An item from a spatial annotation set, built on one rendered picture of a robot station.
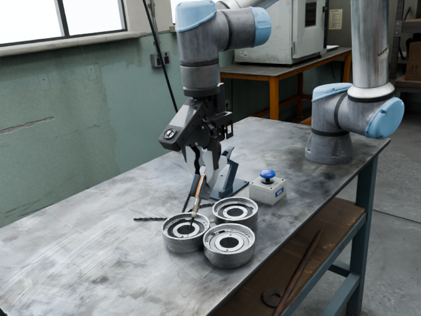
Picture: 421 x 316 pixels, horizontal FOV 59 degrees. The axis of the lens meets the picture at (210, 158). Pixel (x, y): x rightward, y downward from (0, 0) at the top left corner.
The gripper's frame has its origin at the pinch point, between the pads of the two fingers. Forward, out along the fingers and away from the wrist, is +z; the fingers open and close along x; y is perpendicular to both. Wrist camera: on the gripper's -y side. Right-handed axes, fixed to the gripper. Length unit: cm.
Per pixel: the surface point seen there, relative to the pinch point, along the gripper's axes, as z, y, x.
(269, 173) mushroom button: 5.8, 21.2, -4.1
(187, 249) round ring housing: 11.6, -8.1, -1.2
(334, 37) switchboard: 11, 383, 113
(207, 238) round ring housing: 10.2, -4.5, -3.7
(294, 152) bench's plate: 13, 53, 4
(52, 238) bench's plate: 13.1, -20.4, 30.2
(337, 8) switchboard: -19, 383, 112
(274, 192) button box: 9.8, 19.5, -6.5
